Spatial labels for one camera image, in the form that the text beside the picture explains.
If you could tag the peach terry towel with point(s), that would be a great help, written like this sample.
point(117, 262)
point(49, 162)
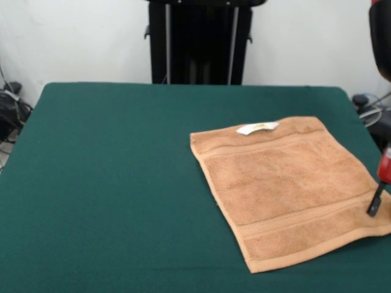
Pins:
point(281, 183)

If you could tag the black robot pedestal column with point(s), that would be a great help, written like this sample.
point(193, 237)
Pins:
point(198, 42)

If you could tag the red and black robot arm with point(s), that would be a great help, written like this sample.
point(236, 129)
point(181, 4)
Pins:
point(382, 36)

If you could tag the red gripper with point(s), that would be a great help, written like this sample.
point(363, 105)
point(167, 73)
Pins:
point(385, 168)

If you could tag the black stand base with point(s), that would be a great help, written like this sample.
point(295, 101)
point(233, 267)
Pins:
point(360, 99)
point(13, 86)

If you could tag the dark green table cloth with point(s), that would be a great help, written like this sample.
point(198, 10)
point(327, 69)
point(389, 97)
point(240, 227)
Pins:
point(91, 183)

